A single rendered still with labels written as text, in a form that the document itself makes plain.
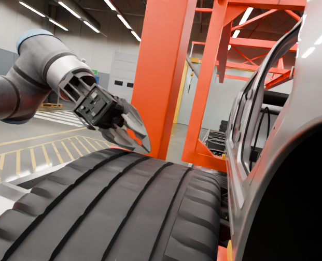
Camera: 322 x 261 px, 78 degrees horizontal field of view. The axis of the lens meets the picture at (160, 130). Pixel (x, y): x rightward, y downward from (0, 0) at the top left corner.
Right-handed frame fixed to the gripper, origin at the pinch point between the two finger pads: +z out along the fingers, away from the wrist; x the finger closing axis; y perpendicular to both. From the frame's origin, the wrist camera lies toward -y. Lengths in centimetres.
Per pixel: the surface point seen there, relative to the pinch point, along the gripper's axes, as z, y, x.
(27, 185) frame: -8.0, 11.6, -15.8
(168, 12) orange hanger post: -35, -29, 37
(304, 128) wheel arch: 20.4, -7.0, 24.1
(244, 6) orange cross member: -77, -205, 170
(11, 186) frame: -8.0, 14.4, -15.5
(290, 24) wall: -142, -1192, 875
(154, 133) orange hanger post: -11.1, -38.1, -1.1
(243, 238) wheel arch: 38, -41, -7
